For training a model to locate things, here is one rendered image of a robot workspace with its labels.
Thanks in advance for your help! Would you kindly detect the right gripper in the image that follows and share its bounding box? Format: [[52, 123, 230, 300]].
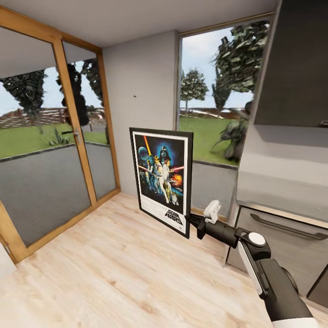
[[184, 213, 229, 242]]

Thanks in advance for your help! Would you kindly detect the poster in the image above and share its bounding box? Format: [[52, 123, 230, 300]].
[[129, 127, 194, 239]]

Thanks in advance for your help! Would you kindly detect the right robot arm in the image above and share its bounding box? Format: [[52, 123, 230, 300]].
[[184, 200, 320, 328]]

